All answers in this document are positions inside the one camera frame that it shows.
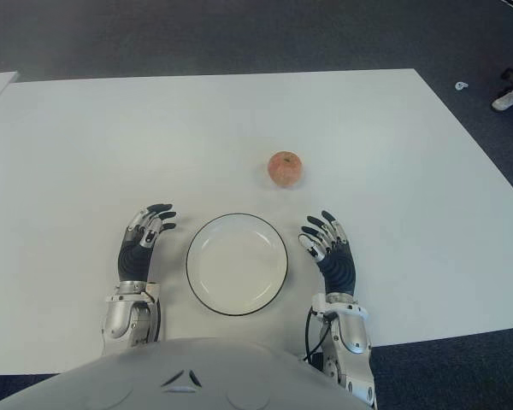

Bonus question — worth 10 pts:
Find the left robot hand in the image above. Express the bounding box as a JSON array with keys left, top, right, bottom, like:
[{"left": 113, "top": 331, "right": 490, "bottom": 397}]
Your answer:
[{"left": 117, "top": 202, "right": 179, "bottom": 284}]

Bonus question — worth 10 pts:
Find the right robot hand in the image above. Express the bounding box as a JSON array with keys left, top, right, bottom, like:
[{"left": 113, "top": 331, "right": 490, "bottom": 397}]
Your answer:
[{"left": 298, "top": 209, "right": 358, "bottom": 296}]

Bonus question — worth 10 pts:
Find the apple with blue sticker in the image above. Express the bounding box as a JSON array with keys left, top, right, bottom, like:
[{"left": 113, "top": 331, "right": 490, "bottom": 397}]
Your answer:
[{"left": 268, "top": 150, "right": 304, "bottom": 189}]

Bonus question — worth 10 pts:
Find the white plate black rim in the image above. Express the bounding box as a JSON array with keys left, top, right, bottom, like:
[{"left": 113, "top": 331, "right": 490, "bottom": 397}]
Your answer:
[{"left": 185, "top": 212, "right": 290, "bottom": 317}]

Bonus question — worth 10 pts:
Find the grey robot torso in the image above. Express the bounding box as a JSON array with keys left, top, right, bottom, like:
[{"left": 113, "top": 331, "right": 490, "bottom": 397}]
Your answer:
[{"left": 0, "top": 337, "right": 369, "bottom": 410}]

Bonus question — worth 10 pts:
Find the white shoe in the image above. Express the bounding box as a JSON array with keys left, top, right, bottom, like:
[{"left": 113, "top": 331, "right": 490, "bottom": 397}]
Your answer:
[{"left": 491, "top": 90, "right": 513, "bottom": 112}]

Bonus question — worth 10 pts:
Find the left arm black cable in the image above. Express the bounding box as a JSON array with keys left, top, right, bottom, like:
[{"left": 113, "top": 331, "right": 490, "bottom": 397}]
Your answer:
[{"left": 147, "top": 290, "right": 166, "bottom": 343}]

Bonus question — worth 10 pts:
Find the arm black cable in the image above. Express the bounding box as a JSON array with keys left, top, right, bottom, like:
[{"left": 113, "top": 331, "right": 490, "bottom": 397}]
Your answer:
[
  {"left": 147, "top": 290, "right": 166, "bottom": 343},
  {"left": 303, "top": 307, "right": 339, "bottom": 364}
]

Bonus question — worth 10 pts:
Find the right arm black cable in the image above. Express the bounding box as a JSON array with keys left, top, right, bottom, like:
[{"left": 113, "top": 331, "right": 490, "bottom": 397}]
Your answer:
[{"left": 303, "top": 307, "right": 339, "bottom": 364}]

